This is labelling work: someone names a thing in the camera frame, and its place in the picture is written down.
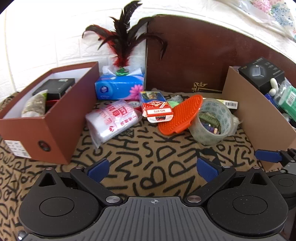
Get black product box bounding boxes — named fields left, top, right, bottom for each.
left=238, top=57, right=285, bottom=94

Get clear bag of grains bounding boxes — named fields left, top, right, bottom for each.
left=21, top=90, right=48, bottom=117

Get red black feather shuttlecock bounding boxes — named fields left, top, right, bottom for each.
left=82, top=0, right=168, bottom=76

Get black box with green label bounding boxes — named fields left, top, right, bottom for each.
left=32, top=78, right=75, bottom=100

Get tan cardboard box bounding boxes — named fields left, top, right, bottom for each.
left=221, top=65, right=296, bottom=172

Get red playing card box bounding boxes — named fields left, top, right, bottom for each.
left=139, top=91, right=174, bottom=123

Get pale green barcode box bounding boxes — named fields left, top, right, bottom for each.
left=217, top=99, right=238, bottom=114

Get small white bottle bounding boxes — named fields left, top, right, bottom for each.
left=269, top=78, right=278, bottom=96

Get small olive green box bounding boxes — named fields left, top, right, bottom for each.
left=199, top=112, right=221, bottom=135

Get blue tissue pack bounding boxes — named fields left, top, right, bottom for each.
left=94, top=66, right=145, bottom=100

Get brown shoe box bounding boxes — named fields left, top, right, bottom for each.
left=0, top=61, right=100, bottom=165

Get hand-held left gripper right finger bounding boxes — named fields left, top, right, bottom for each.
left=184, top=156, right=270, bottom=207

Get blue packet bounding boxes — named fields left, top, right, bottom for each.
left=264, top=93, right=281, bottom=109

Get orange silicone brush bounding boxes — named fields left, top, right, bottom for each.
left=158, top=94, right=203, bottom=135

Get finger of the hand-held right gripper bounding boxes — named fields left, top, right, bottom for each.
left=255, top=148, right=296, bottom=166

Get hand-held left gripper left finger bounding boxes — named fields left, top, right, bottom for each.
left=38, top=158, right=124, bottom=207

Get green packet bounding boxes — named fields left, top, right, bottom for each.
left=276, top=85, right=296, bottom=114

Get green item in clear bag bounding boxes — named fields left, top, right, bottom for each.
left=166, top=95, right=184, bottom=108

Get dark brown box lid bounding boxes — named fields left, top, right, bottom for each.
left=145, top=14, right=296, bottom=94

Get clear packing tape roll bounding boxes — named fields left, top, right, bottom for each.
left=188, top=98, right=234, bottom=146

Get red item in shoe box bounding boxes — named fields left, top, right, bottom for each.
left=45, top=99, right=62, bottom=114

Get floral cloth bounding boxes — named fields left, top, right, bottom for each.
left=238, top=0, right=296, bottom=42

